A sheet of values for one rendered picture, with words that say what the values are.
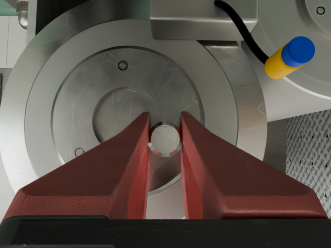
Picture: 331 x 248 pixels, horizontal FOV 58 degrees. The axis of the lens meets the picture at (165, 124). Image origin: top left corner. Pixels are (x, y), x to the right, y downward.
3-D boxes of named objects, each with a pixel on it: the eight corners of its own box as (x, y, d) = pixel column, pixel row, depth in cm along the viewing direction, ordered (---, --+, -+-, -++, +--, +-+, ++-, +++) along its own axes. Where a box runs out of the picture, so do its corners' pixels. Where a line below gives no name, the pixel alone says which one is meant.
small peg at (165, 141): (189, 129, 11) (174, 163, 11) (184, 132, 14) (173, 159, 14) (155, 115, 12) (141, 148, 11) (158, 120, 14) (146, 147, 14)
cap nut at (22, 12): (33, -2, 49) (32, 25, 48) (43, 8, 52) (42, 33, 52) (11, -3, 49) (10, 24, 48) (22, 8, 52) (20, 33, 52)
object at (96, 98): (91, 19, 15) (230, 84, 14) (101, 34, 17) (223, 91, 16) (21, 157, 14) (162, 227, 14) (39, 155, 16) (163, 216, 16)
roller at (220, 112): (250, 30, 16) (225, 247, 15) (201, 100, 42) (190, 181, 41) (40, 5, 16) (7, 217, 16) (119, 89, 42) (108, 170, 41)
